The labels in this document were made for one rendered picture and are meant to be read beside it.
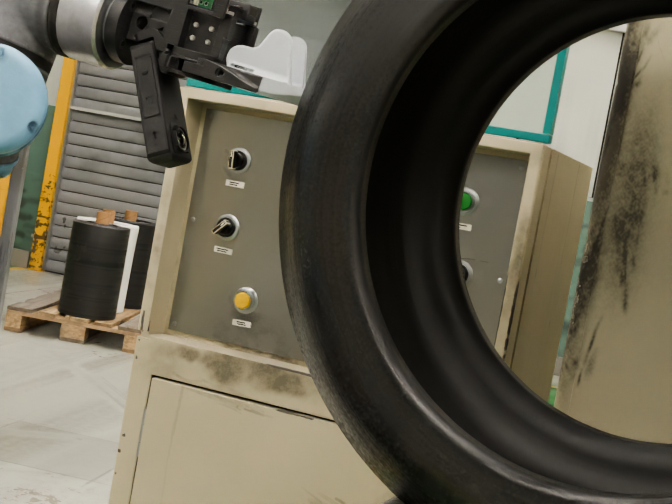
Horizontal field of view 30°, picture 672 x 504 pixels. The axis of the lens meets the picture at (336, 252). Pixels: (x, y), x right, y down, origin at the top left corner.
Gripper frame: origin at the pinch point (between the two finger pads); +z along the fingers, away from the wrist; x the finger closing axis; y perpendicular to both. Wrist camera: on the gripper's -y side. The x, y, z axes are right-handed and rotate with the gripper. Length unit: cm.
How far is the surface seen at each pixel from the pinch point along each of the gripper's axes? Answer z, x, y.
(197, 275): -37, 66, -28
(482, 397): 19.7, 15.2, -22.0
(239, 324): -28, 65, -33
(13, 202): -268, 353, -72
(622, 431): 32.2, 25.3, -22.0
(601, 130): -134, 895, 57
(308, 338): 10.0, -9.9, -18.0
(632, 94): 22.8, 25.3, 10.4
